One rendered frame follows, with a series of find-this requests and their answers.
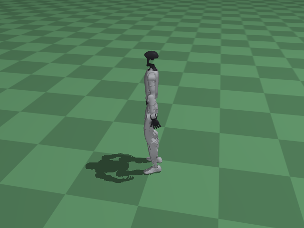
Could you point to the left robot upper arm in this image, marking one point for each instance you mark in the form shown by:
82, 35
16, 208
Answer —
151, 83

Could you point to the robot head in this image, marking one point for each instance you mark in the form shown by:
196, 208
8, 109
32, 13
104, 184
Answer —
151, 55

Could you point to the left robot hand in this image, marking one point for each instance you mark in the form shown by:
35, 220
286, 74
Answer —
155, 123

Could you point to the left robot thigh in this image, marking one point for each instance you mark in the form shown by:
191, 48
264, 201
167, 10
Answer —
148, 131

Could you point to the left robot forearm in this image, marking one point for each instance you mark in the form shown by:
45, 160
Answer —
151, 106

